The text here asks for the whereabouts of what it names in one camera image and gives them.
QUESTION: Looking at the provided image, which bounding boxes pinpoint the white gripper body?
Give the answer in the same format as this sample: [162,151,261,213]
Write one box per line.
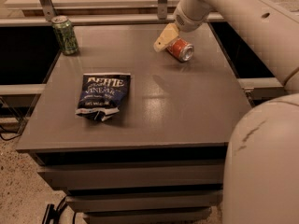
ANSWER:
[173,0,213,32]

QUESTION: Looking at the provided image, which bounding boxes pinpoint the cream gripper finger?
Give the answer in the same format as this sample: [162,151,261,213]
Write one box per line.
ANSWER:
[153,23,179,52]

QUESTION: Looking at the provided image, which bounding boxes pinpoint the red coke can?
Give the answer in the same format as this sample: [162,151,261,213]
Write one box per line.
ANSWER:
[166,38,194,63]

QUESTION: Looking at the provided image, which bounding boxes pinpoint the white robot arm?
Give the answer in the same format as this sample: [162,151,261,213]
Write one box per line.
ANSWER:
[154,0,299,224]

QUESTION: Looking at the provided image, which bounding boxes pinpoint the green soda can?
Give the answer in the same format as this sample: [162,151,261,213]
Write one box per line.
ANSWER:
[51,16,78,55]

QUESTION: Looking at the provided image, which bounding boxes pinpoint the blue kettle chips bag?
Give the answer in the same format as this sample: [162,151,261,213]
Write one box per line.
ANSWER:
[75,73,131,121]

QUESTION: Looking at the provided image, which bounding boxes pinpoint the grey drawer cabinet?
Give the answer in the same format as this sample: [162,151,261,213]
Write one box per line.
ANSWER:
[17,25,249,224]

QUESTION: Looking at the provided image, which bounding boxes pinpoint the black plug bottom floor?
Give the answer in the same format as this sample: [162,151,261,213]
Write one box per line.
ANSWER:
[41,197,68,224]

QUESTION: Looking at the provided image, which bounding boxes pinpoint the metal railing frame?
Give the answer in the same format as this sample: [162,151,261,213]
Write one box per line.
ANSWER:
[0,0,179,27]

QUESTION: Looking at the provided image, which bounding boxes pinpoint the black cable left floor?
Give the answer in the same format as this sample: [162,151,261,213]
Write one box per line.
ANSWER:
[0,123,22,142]

